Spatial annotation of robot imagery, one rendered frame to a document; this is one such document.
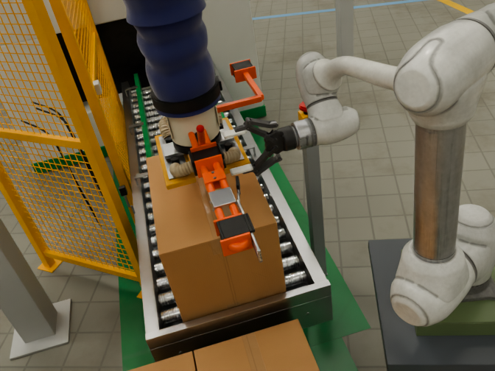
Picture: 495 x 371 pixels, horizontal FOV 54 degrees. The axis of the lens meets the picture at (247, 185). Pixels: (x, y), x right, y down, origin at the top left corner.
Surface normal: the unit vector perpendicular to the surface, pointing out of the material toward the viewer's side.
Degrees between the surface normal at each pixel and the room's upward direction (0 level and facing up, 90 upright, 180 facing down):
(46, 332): 90
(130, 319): 0
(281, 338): 0
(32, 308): 90
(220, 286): 90
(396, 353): 0
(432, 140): 89
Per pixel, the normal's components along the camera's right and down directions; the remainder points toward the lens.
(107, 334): -0.14, -0.78
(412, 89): -0.73, 0.41
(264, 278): 0.24, 0.57
